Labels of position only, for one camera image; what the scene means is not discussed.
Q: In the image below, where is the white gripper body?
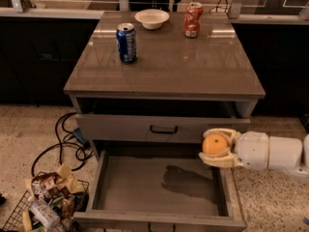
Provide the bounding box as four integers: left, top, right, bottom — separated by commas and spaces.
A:
235, 131, 269, 170

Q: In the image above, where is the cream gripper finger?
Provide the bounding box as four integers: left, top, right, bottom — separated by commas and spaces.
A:
203, 128, 241, 146
199, 148, 239, 168

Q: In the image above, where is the orange fruit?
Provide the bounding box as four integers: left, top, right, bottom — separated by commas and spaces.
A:
202, 133, 228, 155

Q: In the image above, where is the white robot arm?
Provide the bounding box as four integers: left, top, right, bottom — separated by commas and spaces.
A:
199, 129, 309, 183

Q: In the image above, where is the grey drawer cabinet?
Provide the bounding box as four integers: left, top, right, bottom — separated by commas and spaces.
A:
63, 11, 267, 232

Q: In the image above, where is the grey open middle drawer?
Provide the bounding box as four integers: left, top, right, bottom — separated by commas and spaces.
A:
74, 152, 246, 232

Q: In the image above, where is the grey top drawer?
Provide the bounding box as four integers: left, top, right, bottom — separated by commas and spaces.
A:
75, 114, 250, 144

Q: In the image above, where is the red soda can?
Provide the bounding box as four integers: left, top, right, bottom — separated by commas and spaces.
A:
183, 2, 203, 38

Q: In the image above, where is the white bowl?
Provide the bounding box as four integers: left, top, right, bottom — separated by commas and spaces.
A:
135, 9, 169, 30

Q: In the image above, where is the blue soda can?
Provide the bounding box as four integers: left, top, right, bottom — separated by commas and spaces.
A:
116, 23, 137, 64

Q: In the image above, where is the brown snack bag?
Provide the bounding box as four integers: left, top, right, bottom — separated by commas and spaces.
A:
25, 163, 85, 199

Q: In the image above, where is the yellow banana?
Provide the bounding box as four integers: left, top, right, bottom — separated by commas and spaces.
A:
22, 211, 32, 232

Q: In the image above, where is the black background cable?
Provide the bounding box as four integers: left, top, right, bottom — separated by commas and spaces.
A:
208, 0, 230, 14

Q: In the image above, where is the black floor cable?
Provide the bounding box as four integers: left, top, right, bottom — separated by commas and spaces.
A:
31, 111, 95, 177

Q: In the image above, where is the black wire basket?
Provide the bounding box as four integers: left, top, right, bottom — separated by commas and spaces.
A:
1, 172, 89, 231

